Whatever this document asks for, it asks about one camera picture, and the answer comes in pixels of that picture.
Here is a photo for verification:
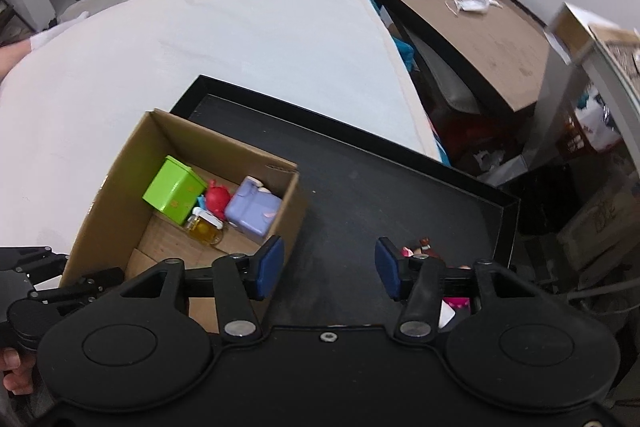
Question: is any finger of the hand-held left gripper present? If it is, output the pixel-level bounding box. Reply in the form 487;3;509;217
0;246;69;283
30;267;125;308

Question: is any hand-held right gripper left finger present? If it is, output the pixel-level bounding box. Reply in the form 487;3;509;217
107;235;285;342

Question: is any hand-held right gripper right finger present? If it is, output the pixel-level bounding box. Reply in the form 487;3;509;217
375;237;543;342

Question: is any brown-haired toy figurine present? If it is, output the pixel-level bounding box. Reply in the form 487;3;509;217
400;237;446;265

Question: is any purple toy box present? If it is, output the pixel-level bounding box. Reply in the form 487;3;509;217
224;176;283;245

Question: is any small jar yellow liquid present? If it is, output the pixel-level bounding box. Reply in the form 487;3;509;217
186;207;226;247

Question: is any pink toy figurine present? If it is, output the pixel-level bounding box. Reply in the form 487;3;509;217
442;264;473;310

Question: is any red toy figurine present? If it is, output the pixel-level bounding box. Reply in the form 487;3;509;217
196;179;231;220

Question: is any black shallow tray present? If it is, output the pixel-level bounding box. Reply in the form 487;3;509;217
169;75;521;328

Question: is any green toy box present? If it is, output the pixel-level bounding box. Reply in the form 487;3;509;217
142;156;208;225

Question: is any cardboard box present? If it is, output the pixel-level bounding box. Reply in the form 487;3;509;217
59;108;308;335

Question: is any person's left hand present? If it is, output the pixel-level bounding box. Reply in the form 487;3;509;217
0;347;37;396

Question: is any brown carton under desk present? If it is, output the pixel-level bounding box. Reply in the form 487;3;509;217
555;179;640;273

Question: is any blue cloth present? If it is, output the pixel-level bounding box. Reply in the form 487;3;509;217
367;0;416;72

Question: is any white sock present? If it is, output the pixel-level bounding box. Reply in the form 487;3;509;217
27;11;91;52

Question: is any black-framed brown board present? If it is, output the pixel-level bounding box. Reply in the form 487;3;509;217
377;0;551;128

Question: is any white plastic bag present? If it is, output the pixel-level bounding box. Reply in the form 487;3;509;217
572;92;623;152

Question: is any patterned desk mat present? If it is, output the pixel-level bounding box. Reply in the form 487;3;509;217
587;24;640;82

